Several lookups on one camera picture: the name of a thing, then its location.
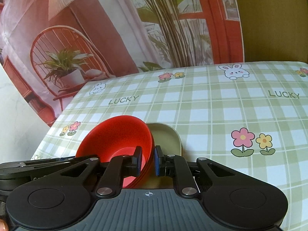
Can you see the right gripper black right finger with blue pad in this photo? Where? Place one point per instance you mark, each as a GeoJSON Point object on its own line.
{"type": "Point", "coordinates": [176, 167]}

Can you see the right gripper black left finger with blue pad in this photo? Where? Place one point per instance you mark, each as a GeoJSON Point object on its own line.
{"type": "Point", "coordinates": [119, 167]}

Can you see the wooden panel board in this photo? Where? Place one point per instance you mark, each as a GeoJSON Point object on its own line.
{"type": "Point", "coordinates": [274, 29]}

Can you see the green plaid bunny tablecloth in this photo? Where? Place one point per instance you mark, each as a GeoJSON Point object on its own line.
{"type": "Point", "coordinates": [255, 122]}

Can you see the cream green rectangular plate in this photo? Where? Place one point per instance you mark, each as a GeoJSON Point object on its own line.
{"type": "Point", "coordinates": [169, 141]}

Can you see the printed room scene backdrop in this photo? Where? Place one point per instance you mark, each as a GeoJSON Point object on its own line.
{"type": "Point", "coordinates": [51, 48]}

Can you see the red plastic bowl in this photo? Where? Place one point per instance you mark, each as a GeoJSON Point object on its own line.
{"type": "Point", "coordinates": [139, 181]}
{"type": "Point", "coordinates": [119, 135]}

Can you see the person's hand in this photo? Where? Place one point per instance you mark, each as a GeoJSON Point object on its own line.
{"type": "Point", "coordinates": [3, 225]}

